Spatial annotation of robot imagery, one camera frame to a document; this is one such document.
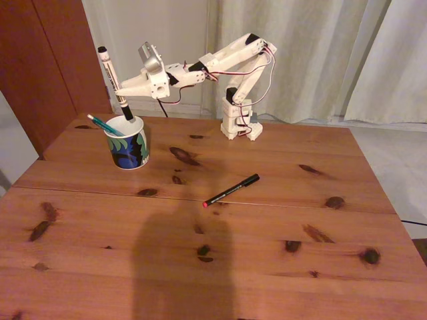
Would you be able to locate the white marker with black caps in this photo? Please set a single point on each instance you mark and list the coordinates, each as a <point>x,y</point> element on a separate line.
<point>110,71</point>

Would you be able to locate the white mug blue green pattern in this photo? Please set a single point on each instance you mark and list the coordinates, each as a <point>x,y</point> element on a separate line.
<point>126,150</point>

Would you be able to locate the silver white camera box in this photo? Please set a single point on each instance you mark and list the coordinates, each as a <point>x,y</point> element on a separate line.
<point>150,60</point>

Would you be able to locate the teal translucent ballpoint pen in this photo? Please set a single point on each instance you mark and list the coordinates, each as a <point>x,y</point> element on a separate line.
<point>103,125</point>

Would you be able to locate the dark brown furniture piece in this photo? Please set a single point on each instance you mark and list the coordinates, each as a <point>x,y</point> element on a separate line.
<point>421,250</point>

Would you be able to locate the thin black pen red ends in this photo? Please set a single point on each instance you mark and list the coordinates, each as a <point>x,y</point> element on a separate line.
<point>233,190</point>

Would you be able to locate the grey table clamp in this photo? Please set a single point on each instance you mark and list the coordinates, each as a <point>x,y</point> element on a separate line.
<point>254,117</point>

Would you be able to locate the white fabric curtain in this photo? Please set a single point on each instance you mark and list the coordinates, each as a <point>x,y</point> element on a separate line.
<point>300,50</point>
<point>400,66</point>

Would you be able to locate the brown wooden cabinet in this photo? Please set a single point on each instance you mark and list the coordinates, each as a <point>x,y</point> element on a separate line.
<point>40,66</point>

